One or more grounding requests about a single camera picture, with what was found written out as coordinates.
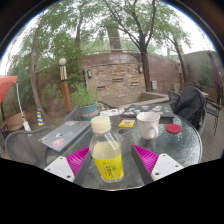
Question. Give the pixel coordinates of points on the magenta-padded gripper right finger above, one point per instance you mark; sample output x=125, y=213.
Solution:
x=165, y=166

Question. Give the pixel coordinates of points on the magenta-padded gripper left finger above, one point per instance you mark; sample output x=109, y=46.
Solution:
x=60, y=168

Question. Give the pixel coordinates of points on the yellow-labelled clear drink bottle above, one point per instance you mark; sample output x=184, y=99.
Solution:
x=107, y=160

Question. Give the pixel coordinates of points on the grey laptop with stickers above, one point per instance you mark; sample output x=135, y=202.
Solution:
x=63, y=135

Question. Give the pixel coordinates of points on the flat round red coaster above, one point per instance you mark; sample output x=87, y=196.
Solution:
x=173, y=128

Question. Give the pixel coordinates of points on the white ceramic mug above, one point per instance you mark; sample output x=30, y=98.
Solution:
x=146, y=126

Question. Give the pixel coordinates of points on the yellow blue striped cone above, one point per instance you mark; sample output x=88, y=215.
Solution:
x=40, y=118

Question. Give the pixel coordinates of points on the yellow card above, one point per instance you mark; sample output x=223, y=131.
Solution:
x=126, y=123

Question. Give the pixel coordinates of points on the wooden bench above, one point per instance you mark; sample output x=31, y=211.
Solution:
x=13, y=121

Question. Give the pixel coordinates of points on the green plant in blue pot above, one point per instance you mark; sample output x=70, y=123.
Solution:
x=85, y=100

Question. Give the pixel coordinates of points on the black metal chair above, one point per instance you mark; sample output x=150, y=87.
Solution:
x=213, y=110

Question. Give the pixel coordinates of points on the white sticker sheet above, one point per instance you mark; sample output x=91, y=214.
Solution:
x=111, y=112

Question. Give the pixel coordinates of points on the forked trunk tree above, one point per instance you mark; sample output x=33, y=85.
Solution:
x=145, y=73

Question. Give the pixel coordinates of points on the orange patio umbrella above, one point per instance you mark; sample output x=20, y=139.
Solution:
x=6, y=85

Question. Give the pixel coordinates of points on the purple closed umbrella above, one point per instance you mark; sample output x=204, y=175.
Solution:
x=216, y=76

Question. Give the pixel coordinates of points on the grey wall box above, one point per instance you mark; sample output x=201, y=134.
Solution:
x=154, y=85

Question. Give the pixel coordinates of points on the black wall lamp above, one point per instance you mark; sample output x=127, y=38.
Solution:
x=89, y=73
x=140, y=69

